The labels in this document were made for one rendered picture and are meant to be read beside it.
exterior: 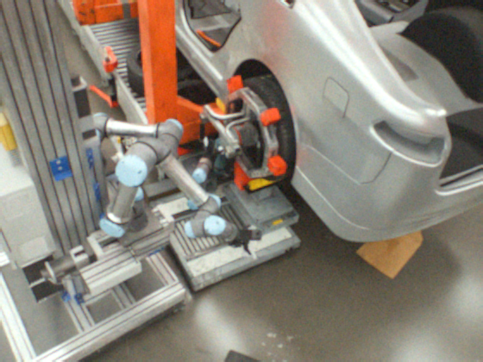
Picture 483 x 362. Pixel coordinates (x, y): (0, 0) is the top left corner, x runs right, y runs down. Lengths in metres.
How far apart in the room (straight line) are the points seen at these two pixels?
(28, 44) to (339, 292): 2.39
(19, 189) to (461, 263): 2.95
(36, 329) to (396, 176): 2.05
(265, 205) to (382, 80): 1.57
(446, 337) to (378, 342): 0.45
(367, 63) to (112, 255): 1.50
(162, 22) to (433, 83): 1.89
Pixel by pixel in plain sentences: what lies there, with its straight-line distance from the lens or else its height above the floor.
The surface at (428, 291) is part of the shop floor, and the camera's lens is 3.48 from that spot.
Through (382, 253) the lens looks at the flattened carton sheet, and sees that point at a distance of 3.52.
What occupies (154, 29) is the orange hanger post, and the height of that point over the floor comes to 1.41.
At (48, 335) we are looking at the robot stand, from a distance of 2.84.
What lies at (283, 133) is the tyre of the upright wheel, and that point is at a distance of 2.61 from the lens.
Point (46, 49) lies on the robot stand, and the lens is 1.83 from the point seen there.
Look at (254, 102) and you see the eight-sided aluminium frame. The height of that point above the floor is 1.09.
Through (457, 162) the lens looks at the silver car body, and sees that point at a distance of 3.09.
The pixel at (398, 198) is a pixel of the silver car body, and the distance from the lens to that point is 2.20.
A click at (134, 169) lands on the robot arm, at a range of 1.79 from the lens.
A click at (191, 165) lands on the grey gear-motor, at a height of 0.41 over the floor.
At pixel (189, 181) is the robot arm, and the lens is 1.98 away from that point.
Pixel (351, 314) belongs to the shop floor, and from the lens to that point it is 3.18.
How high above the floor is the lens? 2.66
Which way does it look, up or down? 44 degrees down
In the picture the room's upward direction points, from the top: 6 degrees clockwise
